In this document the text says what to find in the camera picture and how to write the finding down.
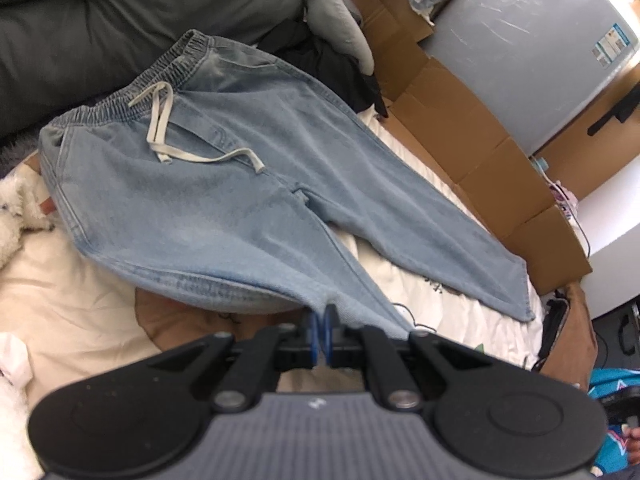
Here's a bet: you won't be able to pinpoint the dark grey pillow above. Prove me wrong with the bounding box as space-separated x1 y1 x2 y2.
0 0 313 143

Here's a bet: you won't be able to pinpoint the white fluffy plush toy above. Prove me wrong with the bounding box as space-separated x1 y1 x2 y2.
0 172 56 268

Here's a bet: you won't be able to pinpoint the black clothing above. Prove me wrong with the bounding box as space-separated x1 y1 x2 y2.
260 20 391 120

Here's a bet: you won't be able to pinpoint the light blue denim pants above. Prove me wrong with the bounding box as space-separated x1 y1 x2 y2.
37 30 538 356

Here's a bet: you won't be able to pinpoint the grey neck pillow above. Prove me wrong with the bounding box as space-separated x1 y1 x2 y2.
301 0 376 77

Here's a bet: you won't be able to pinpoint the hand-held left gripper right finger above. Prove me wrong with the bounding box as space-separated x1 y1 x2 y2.
324 305 496 413

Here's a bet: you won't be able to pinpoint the teal printed blanket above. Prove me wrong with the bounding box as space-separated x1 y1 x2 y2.
587 367 640 476

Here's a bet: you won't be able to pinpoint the upright cardboard panel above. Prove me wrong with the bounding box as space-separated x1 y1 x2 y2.
532 87 640 201

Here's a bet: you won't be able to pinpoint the flattened cardboard sheet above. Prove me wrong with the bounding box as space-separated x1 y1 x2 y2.
345 0 593 296

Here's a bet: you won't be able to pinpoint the grey plastic-wrapped appliance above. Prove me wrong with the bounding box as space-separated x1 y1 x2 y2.
417 0 640 156

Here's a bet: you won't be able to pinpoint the cream printed bed sheet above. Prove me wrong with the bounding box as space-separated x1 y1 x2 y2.
0 105 546 480

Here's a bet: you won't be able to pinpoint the black hanging strap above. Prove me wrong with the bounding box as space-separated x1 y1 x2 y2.
587 87 640 136

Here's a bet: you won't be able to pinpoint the pink and white packets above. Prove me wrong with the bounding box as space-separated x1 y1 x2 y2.
547 180 581 218

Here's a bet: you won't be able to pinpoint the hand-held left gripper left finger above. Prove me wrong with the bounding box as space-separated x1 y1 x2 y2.
150 311 321 413

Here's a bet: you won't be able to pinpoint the person's right forearm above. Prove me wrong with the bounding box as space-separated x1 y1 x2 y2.
542 282 598 391

